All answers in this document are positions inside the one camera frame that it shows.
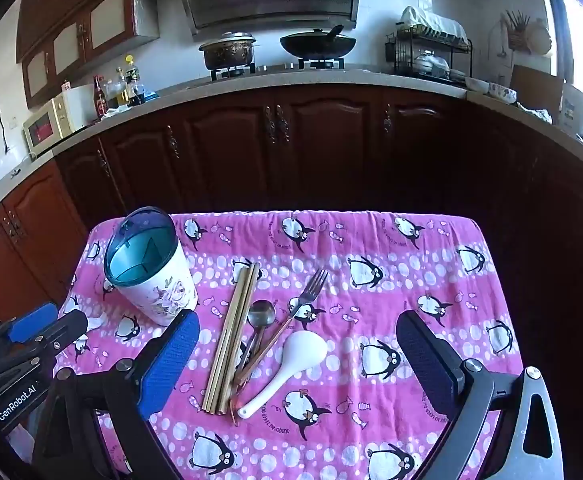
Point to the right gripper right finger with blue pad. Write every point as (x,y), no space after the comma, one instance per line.
(525,443)

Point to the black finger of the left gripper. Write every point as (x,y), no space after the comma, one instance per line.
(62,333)

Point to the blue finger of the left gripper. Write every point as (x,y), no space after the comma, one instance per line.
(29,325)

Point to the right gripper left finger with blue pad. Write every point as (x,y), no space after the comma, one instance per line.
(69,443)

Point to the metal spoon wooden handle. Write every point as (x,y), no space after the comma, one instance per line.
(260,316)

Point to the white plastic rice paddle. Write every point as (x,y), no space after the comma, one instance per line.
(302,350)

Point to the metal fork wooden handle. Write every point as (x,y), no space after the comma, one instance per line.
(311,291)

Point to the white utensil holder blue rim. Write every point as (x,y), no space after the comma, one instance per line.
(145,261)

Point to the pink penguin tablecloth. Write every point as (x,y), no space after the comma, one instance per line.
(361,413)

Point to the dark wooden base cabinets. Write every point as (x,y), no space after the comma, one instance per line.
(312,146)

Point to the cream microwave oven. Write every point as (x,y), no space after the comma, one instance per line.
(63,115)

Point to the dark soy sauce bottle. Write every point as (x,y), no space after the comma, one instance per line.
(136,93)

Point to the yellow cap oil bottle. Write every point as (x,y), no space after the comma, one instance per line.
(132,71)

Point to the patterned ceramic bowl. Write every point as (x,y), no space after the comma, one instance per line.
(502,93)

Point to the lidded cooking pot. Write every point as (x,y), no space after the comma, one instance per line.
(232,49)

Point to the gas stove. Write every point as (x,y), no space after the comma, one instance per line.
(253,69)

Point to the black dish drying rack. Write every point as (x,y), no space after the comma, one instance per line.
(427,45)

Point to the black wok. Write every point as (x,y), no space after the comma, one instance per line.
(319,44)

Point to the upper wooden wall cabinet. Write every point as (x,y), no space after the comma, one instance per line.
(58,40)

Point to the wall chopstick holder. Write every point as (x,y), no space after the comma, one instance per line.
(516,24)

